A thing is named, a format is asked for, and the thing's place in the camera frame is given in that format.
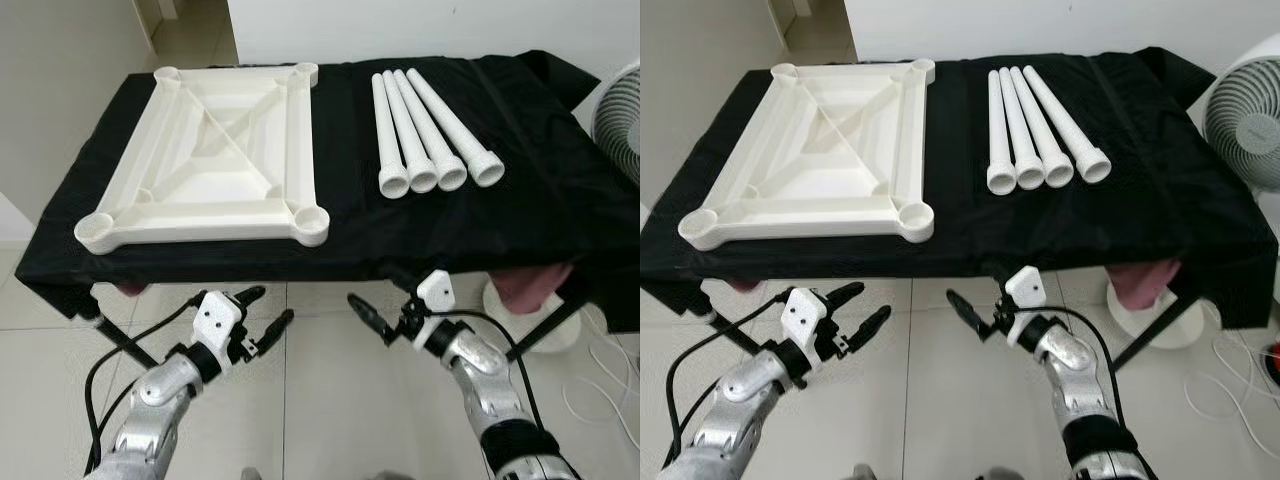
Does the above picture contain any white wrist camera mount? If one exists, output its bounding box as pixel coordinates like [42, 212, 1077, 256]
[780, 287, 833, 361]
[190, 289, 247, 362]
[414, 268, 455, 313]
[1003, 265, 1046, 309]

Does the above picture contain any white round base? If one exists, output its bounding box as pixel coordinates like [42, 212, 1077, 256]
[483, 280, 581, 353]
[1105, 280, 1204, 336]

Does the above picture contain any white electric fan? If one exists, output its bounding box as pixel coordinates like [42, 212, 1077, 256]
[1200, 32, 1280, 193]
[590, 62, 641, 189]

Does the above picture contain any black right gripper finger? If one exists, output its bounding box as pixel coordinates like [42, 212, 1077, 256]
[944, 289, 996, 339]
[982, 258, 1013, 301]
[384, 262, 419, 303]
[346, 291, 399, 343]

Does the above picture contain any white plastic children table top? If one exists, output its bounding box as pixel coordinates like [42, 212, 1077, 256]
[74, 63, 331, 253]
[677, 58, 937, 251]

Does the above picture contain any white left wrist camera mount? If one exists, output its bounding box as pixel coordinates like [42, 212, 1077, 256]
[190, 289, 247, 362]
[780, 287, 833, 361]

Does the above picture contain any white floor cable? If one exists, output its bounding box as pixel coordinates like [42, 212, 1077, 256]
[1185, 300, 1280, 451]
[560, 305, 641, 451]

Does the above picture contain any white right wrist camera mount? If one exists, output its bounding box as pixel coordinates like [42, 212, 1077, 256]
[414, 268, 455, 313]
[1003, 265, 1046, 309]

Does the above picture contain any black tablecloth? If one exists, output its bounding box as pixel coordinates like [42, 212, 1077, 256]
[640, 45, 1280, 331]
[15, 48, 641, 336]

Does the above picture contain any white plastic table leg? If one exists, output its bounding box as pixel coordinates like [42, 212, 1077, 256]
[371, 72, 412, 200]
[395, 68, 469, 192]
[407, 67, 506, 189]
[986, 70, 1019, 196]
[1009, 66, 1076, 190]
[1022, 64, 1113, 185]
[384, 70, 441, 195]
[998, 68, 1047, 193]

